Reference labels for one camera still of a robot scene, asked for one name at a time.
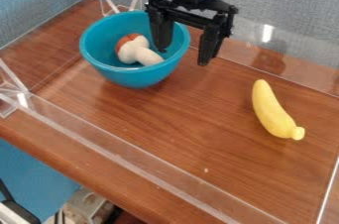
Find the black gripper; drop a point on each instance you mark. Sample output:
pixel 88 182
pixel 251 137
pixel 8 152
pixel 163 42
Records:
pixel 208 15

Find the grey metal bracket under table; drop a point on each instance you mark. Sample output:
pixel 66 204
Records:
pixel 86 208

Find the clear acrylic barrier wall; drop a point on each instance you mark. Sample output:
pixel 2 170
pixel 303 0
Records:
pixel 176 152

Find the blue plastic bowl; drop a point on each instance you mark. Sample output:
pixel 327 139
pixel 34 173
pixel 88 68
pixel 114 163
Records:
pixel 99 40

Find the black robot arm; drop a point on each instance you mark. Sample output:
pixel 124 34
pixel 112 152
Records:
pixel 210 15

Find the yellow toy banana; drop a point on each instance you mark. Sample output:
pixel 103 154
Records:
pixel 272 116

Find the white brown toy mushroom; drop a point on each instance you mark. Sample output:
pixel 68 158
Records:
pixel 132 49

